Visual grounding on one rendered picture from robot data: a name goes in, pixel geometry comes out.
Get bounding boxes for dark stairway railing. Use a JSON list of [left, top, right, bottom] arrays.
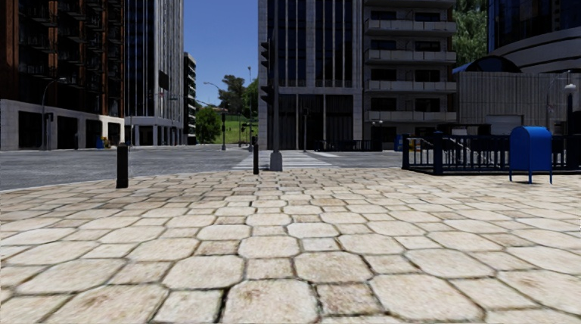
[[314, 120, 384, 152], [401, 83, 581, 176]]

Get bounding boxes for grey street lamp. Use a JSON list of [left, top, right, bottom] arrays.
[[203, 81, 228, 151], [40, 77, 67, 151]]

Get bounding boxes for trees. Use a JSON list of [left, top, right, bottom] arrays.
[[217, 74, 259, 118], [452, 0, 489, 68]]

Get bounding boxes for tree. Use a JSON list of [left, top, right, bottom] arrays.
[[195, 106, 222, 145]]

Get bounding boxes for grey stone tower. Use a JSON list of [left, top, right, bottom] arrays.
[[257, 0, 365, 151]]

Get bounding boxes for pale concrete balcony building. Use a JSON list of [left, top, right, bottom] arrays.
[[362, 0, 458, 150]]

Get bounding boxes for blue letter box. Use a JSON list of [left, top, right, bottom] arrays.
[[508, 126, 554, 185]]

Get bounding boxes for dark blue glass tower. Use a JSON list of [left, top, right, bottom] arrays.
[[452, 0, 581, 137]]

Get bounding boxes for red brick building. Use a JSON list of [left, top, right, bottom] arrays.
[[0, 0, 126, 151]]

